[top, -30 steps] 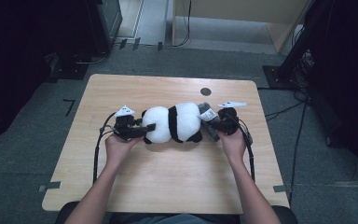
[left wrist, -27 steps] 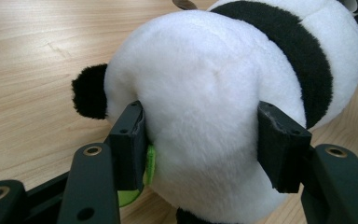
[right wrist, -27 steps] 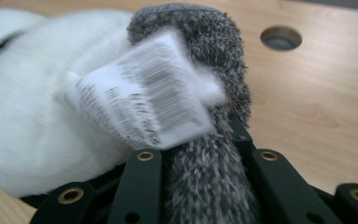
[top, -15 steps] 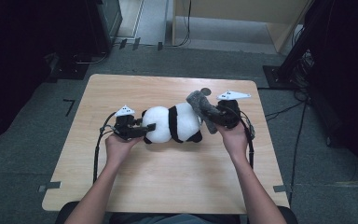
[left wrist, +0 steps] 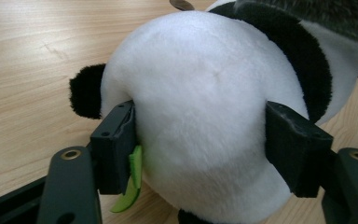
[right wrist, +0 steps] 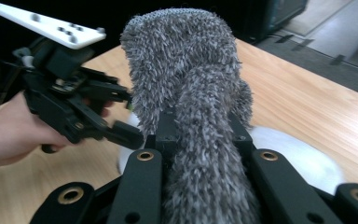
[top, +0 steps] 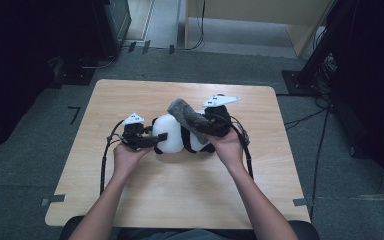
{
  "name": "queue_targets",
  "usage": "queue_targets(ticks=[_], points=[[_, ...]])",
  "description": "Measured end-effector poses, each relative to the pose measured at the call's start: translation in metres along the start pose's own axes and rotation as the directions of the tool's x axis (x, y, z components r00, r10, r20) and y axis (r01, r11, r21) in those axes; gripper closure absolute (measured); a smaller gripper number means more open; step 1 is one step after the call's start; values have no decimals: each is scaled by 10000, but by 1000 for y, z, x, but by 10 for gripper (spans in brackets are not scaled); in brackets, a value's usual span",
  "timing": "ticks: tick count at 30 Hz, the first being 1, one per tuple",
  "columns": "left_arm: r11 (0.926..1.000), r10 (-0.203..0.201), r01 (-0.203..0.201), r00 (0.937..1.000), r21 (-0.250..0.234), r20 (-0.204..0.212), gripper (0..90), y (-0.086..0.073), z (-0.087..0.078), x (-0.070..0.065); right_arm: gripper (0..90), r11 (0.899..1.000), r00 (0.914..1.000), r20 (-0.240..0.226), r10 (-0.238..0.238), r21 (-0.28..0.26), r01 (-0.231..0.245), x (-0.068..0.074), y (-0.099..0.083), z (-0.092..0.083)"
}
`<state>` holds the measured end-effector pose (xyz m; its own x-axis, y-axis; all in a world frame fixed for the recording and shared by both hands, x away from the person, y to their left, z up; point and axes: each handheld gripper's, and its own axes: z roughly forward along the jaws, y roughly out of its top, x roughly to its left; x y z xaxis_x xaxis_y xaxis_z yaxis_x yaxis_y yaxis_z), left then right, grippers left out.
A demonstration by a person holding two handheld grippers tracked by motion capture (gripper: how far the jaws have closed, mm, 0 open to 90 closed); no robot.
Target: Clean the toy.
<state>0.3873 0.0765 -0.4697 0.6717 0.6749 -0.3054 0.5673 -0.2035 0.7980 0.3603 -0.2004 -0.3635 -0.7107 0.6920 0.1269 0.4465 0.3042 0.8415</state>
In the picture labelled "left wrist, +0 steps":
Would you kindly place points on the black and white panda plush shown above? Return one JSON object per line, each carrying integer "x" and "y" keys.
{"x": 205, "y": 102}

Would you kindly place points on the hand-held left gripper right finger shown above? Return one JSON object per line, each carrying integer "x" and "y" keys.
{"x": 295, "y": 152}

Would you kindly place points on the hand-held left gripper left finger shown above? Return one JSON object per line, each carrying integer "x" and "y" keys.
{"x": 113, "y": 152}

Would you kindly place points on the dark round table grommet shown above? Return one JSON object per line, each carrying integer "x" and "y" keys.
{"x": 181, "y": 4}

